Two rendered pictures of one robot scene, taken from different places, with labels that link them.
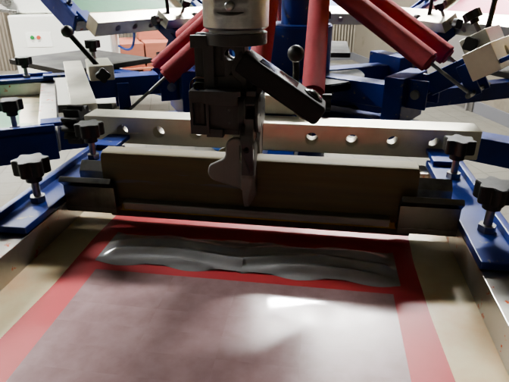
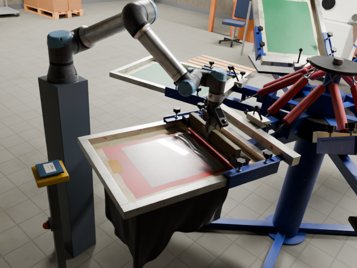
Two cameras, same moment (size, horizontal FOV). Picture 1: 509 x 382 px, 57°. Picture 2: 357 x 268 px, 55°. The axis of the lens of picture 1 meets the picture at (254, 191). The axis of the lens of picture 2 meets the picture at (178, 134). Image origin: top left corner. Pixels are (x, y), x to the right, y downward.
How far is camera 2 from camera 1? 1.32 m
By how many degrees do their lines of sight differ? 43
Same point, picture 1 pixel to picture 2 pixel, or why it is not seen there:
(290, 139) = (248, 132)
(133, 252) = (182, 137)
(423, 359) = (194, 177)
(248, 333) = (178, 158)
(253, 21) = (213, 100)
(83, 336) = (158, 143)
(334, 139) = (258, 138)
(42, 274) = (165, 132)
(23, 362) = (149, 141)
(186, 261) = (187, 143)
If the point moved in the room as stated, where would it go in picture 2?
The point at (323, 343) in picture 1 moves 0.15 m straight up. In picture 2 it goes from (185, 166) to (188, 139)
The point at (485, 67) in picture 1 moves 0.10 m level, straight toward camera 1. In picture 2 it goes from (315, 139) to (295, 140)
